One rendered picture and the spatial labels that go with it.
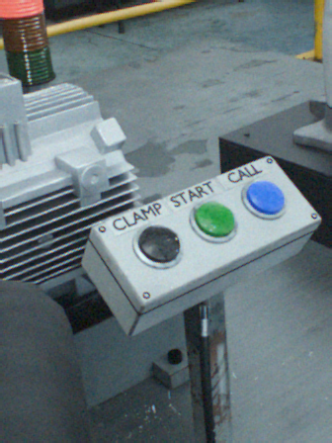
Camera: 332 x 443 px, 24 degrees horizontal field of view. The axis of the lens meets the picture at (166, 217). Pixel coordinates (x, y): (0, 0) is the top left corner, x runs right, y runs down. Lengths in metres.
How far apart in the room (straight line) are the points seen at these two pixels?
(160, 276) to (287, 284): 0.47
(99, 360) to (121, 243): 0.27
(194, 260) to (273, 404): 0.29
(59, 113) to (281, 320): 0.37
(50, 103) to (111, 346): 0.25
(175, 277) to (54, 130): 0.23
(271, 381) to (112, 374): 0.17
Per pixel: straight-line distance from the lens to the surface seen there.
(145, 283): 0.53
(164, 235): 0.54
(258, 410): 0.80
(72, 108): 0.72
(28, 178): 0.68
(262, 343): 0.89
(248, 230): 0.58
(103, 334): 0.78
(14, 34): 1.04
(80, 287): 0.76
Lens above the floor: 1.33
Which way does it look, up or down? 28 degrees down
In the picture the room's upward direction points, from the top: 6 degrees counter-clockwise
